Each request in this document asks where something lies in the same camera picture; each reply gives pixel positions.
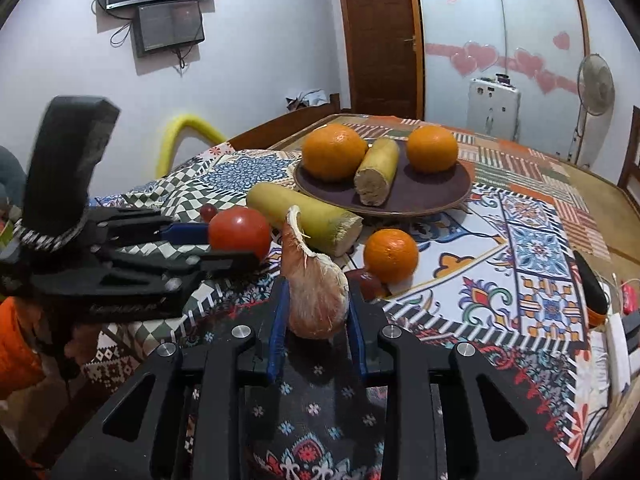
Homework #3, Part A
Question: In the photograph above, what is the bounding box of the large orange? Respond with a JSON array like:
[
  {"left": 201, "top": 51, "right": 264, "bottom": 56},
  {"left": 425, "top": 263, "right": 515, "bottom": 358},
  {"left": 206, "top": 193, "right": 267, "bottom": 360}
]
[
  {"left": 302, "top": 124, "right": 368, "bottom": 182},
  {"left": 406, "top": 125, "right": 459, "bottom": 174}
]

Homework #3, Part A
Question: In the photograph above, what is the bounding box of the patchwork bed quilt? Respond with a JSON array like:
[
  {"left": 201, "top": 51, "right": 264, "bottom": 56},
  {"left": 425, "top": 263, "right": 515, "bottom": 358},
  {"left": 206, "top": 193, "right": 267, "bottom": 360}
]
[{"left": 79, "top": 112, "right": 616, "bottom": 480}]

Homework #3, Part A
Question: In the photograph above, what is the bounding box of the small red grape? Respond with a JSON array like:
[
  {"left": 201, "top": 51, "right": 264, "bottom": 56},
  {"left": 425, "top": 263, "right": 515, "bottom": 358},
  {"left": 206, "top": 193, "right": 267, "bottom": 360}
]
[{"left": 200, "top": 204, "right": 218, "bottom": 223}]

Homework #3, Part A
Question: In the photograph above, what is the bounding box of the brown wooden door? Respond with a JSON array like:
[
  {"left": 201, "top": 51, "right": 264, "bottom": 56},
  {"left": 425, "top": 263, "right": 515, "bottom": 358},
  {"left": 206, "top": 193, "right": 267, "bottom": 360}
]
[{"left": 340, "top": 0, "right": 425, "bottom": 119}]

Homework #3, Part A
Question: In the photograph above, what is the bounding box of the standing electric fan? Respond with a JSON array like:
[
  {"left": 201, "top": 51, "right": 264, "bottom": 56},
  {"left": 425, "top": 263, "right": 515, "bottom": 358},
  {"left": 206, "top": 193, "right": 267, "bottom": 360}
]
[{"left": 568, "top": 53, "right": 615, "bottom": 169}]

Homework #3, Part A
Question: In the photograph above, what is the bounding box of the dark purple plate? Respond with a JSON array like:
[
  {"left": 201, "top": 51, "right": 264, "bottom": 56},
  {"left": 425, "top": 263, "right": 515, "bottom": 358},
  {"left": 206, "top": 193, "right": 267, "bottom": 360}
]
[{"left": 293, "top": 140, "right": 475, "bottom": 218}]

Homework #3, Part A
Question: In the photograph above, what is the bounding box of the yellow foam tube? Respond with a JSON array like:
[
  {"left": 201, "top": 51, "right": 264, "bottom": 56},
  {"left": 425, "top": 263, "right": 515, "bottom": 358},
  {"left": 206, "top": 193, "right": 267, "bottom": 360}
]
[{"left": 154, "top": 114, "right": 227, "bottom": 179}]

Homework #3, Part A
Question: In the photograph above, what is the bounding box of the dark floral cloth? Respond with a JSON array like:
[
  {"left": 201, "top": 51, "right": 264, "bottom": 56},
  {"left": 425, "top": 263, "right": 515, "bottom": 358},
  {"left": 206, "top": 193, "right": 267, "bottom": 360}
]
[{"left": 240, "top": 334, "right": 387, "bottom": 479}]

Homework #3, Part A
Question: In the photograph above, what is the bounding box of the red tomato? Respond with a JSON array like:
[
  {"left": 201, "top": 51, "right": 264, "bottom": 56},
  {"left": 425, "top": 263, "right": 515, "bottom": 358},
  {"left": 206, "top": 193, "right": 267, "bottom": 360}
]
[{"left": 207, "top": 206, "right": 271, "bottom": 261}]

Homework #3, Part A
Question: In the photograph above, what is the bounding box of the white box appliance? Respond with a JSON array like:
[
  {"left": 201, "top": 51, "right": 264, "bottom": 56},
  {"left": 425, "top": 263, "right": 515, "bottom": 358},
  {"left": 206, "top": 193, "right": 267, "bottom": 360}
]
[{"left": 466, "top": 73, "right": 521, "bottom": 141}]

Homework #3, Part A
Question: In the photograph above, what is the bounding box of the sliding wardrobe with hearts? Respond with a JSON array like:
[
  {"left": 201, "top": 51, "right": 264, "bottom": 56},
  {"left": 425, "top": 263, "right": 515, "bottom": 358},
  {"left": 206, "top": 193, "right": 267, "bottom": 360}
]
[{"left": 420, "top": 0, "right": 585, "bottom": 158}]

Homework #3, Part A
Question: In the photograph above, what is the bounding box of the small black wall monitor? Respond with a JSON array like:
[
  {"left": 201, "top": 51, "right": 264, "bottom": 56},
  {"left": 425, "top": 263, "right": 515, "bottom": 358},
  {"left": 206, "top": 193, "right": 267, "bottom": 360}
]
[{"left": 132, "top": 1, "right": 205, "bottom": 58}]

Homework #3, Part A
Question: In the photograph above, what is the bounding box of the black orange round object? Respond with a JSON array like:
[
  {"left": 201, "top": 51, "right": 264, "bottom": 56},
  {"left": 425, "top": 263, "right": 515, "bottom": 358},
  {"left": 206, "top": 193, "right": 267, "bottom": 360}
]
[{"left": 574, "top": 252, "right": 608, "bottom": 328}]

